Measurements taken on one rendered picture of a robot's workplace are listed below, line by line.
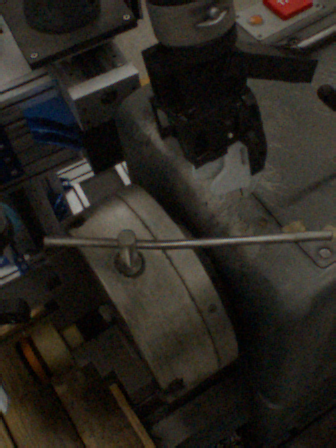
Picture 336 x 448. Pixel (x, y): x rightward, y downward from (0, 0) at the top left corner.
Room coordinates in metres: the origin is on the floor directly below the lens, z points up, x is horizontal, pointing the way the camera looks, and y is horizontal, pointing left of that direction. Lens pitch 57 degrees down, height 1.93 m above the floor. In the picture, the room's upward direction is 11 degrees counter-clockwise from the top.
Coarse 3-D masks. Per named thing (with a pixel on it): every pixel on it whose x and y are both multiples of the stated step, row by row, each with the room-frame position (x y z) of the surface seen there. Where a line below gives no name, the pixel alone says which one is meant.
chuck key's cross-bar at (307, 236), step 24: (48, 240) 0.40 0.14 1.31; (72, 240) 0.40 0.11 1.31; (96, 240) 0.40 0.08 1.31; (144, 240) 0.39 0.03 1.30; (168, 240) 0.38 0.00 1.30; (192, 240) 0.37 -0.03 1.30; (216, 240) 0.36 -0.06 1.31; (240, 240) 0.36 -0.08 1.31; (264, 240) 0.35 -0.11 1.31; (288, 240) 0.34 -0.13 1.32; (312, 240) 0.33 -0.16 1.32
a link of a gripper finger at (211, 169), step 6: (222, 156) 0.42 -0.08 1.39; (210, 162) 0.41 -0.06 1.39; (216, 162) 0.41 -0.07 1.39; (222, 162) 0.41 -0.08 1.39; (198, 168) 0.41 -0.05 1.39; (204, 168) 0.41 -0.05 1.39; (210, 168) 0.41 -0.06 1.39; (216, 168) 0.41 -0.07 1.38; (222, 168) 0.41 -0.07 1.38; (198, 174) 0.40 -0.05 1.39; (204, 174) 0.41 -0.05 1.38; (210, 174) 0.41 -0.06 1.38; (216, 174) 0.41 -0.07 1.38; (240, 192) 0.40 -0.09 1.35
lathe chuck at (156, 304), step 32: (64, 224) 0.51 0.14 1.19; (96, 224) 0.47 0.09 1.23; (128, 224) 0.46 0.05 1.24; (96, 256) 0.42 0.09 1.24; (160, 256) 0.40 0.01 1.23; (128, 288) 0.37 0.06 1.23; (160, 288) 0.36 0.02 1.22; (128, 320) 0.33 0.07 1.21; (160, 320) 0.33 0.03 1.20; (192, 320) 0.33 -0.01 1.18; (160, 352) 0.30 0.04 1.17; (192, 352) 0.30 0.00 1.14; (160, 384) 0.27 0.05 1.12; (192, 384) 0.28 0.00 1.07
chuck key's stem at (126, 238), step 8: (120, 232) 0.39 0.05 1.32; (128, 232) 0.39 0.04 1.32; (120, 240) 0.38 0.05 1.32; (128, 240) 0.38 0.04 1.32; (120, 248) 0.38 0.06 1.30; (128, 248) 0.38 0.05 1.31; (120, 256) 0.39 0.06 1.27; (128, 256) 0.38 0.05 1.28; (136, 256) 0.39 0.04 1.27; (128, 264) 0.39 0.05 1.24
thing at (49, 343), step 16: (48, 320) 0.40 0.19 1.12; (32, 336) 0.38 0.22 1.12; (48, 336) 0.37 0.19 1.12; (64, 336) 0.37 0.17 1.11; (80, 336) 0.37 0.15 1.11; (32, 352) 0.35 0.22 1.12; (48, 352) 0.35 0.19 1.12; (64, 352) 0.35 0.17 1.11; (32, 368) 0.33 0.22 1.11; (48, 368) 0.33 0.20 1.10; (64, 368) 0.33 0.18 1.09
